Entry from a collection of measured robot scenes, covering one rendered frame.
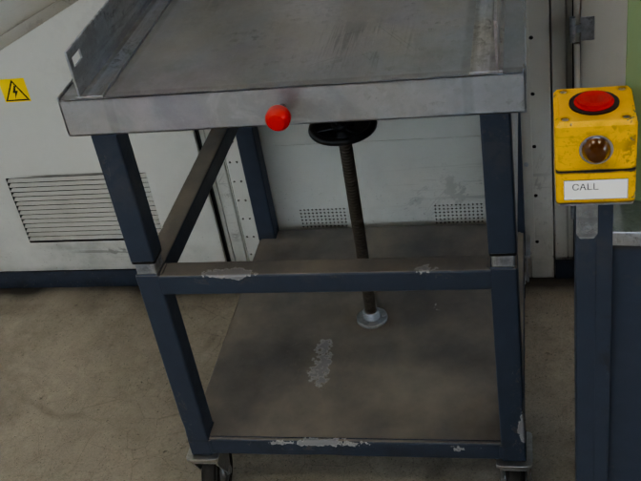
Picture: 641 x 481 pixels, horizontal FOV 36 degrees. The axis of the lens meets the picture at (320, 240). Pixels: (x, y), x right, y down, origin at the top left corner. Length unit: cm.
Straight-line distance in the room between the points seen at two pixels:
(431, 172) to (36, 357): 98
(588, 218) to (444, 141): 101
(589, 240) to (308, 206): 117
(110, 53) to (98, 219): 93
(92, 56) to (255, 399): 71
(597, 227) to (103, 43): 74
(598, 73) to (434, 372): 65
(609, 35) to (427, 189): 50
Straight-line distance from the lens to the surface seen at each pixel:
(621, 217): 116
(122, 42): 153
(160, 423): 209
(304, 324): 196
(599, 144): 103
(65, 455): 211
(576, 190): 107
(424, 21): 142
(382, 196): 218
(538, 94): 204
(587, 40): 197
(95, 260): 245
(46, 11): 172
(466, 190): 215
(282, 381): 185
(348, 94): 129
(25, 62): 222
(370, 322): 193
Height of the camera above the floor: 141
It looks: 34 degrees down
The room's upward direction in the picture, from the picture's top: 10 degrees counter-clockwise
